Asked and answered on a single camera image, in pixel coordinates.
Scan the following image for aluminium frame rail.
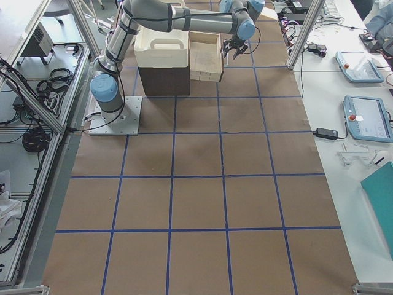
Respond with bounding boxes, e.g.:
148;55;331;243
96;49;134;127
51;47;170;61
0;0;102;289

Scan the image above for black power adapter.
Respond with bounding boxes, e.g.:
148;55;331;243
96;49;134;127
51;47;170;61
312;128;339;140

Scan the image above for coiled black cables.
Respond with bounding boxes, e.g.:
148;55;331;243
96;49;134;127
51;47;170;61
21;127;52;154

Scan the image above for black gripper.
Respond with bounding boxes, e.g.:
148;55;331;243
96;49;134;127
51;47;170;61
222;36;248;60

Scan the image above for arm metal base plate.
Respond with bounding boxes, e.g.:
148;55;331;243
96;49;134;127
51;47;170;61
88;96;142;136

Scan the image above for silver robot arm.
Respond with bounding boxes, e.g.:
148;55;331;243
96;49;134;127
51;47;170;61
90;1;265;117

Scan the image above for teal box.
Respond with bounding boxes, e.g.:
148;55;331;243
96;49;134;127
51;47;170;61
361;162;392;248

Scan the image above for near teach pendant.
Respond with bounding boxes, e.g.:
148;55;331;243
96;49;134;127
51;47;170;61
343;95;392;143

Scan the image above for wooden drawer with white handle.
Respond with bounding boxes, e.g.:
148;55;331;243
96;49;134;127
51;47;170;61
189;31;224;82

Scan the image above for grey electronics box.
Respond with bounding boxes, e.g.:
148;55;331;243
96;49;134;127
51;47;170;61
17;22;54;65

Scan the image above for far teach pendant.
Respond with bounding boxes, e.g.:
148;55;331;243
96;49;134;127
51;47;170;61
335;51;384;83

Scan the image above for white plastic tray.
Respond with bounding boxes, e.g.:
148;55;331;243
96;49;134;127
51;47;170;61
134;26;189;68

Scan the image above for dark wooden drawer cabinet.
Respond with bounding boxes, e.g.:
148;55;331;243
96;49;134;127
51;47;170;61
138;67;190;96

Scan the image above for teach pendant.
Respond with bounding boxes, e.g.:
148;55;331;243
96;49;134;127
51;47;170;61
335;51;384;83
343;95;392;143

